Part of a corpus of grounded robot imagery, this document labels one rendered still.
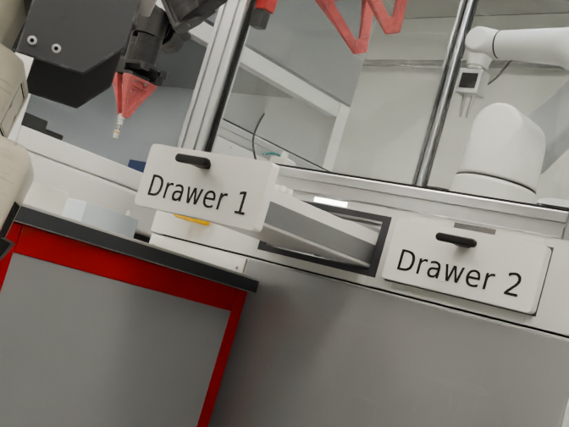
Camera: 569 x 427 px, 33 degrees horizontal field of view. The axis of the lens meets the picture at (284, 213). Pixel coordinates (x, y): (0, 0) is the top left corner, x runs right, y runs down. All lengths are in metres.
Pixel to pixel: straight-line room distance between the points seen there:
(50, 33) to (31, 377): 0.73
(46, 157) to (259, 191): 0.97
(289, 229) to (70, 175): 0.96
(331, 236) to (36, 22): 0.79
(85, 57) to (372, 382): 0.90
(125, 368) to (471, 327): 0.59
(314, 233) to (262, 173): 0.17
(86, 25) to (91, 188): 1.46
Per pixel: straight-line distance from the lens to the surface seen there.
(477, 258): 1.60
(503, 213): 1.62
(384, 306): 1.69
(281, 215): 1.52
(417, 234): 1.66
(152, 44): 1.75
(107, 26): 0.99
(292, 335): 1.80
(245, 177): 1.49
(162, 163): 1.63
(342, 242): 1.65
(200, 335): 1.78
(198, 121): 2.12
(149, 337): 1.70
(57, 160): 2.36
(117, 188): 2.47
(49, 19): 0.99
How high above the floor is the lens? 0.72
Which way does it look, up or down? 6 degrees up
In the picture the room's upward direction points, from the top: 16 degrees clockwise
